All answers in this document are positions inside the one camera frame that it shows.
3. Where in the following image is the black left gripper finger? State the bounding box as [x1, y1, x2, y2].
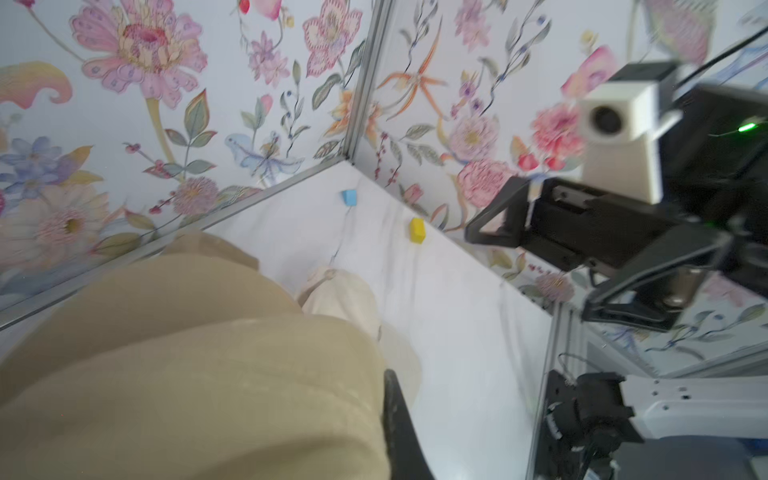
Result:
[382, 369, 435, 480]

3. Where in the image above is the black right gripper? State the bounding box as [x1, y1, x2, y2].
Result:
[464, 177, 767, 332]

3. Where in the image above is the cream Colorado baseball cap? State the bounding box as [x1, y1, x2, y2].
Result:
[297, 266, 422, 407]

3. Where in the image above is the tan Colorado baseball cap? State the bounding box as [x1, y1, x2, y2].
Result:
[162, 231, 260, 271]

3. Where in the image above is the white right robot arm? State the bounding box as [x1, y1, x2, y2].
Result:
[465, 81, 767, 479]

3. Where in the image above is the yellow foam block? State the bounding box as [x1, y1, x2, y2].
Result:
[409, 218, 426, 244]

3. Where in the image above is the blue foam block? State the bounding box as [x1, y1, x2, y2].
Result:
[341, 189, 358, 207]

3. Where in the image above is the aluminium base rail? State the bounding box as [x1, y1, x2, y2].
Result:
[526, 303, 588, 480]

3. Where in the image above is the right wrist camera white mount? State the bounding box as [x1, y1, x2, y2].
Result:
[577, 61, 682, 205]

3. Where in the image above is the aluminium corner frame post right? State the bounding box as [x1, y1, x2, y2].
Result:
[342, 0, 396, 164]

